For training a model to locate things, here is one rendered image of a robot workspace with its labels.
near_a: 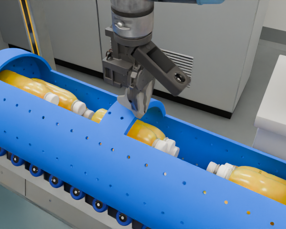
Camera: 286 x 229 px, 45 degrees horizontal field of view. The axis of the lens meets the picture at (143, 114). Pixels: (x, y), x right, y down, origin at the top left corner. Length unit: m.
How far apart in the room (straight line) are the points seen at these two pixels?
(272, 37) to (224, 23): 1.44
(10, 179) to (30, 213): 0.99
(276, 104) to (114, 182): 0.48
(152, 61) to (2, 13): 2.70
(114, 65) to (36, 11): 0.72
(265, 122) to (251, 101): 1.89
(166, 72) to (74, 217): 0.56
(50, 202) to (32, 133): 0.29
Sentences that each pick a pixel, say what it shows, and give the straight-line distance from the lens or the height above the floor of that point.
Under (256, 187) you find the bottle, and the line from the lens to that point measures 0.73.
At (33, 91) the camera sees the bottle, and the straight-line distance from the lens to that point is 0.96.
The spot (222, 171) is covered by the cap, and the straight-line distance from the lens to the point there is 0.75.
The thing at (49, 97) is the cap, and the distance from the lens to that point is 0.94.
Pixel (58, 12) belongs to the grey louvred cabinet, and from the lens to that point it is 2.80.
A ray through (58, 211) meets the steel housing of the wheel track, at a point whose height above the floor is 0.86.
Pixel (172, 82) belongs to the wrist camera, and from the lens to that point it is 0.63.
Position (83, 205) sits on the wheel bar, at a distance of 0.98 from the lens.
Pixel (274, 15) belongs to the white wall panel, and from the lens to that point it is 3.50.
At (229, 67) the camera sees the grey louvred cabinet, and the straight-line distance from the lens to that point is 2.31.
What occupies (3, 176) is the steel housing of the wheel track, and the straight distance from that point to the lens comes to 1.18.
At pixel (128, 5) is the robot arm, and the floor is 1.50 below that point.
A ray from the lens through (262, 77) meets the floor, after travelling 3.10.
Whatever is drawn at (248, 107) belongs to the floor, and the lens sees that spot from 2.76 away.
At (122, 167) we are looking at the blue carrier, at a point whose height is 1.18.
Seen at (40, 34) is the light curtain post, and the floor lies 1.09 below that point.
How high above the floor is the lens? 1.74
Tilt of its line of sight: 43 degrees down
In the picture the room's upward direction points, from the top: straight up
